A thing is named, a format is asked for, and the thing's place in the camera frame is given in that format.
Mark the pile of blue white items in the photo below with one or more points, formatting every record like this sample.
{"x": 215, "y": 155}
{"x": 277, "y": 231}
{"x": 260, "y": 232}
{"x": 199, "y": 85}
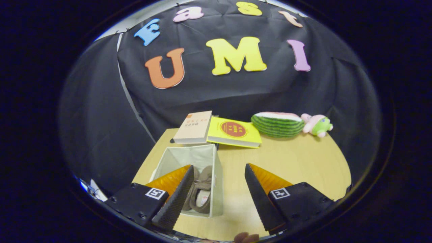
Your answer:
{"x": 93, "y": 190}

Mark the yellow book with red circle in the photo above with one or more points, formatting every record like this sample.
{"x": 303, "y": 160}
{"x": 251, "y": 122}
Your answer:
{"x": 234, "y": 131}

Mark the beige paperback book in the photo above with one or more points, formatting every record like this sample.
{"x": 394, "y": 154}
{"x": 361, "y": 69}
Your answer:
{"x": 194, "y": 126}

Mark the brown suede shoe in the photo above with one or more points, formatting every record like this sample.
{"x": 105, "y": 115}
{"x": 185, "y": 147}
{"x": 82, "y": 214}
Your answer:
{"x": 187, "y": 199}
{"x": 204, "y": 184}

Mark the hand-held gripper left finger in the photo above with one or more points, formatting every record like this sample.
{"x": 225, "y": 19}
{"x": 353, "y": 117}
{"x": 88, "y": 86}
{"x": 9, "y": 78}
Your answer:
{"x": 173, "y": 199}

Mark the pale fabric storage box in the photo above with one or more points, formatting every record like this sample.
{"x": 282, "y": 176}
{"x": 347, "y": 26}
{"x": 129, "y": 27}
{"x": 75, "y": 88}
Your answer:
{"x": 195, "y": 155}

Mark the pink and green plush toy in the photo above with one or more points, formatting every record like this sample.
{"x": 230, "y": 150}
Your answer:
{"x": 319, "y": 125}

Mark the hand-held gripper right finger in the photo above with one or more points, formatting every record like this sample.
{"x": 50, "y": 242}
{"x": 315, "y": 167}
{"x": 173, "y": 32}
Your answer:
{"x": 261, "y": 199}

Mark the watermelon slice plush toy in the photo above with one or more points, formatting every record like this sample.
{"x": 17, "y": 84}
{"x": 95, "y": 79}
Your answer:
{"x": 278, "y": 125}

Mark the black backdrop cloth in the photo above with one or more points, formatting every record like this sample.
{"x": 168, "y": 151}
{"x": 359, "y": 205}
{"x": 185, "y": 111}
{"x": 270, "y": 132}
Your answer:
{"x": 229, "y": 91}

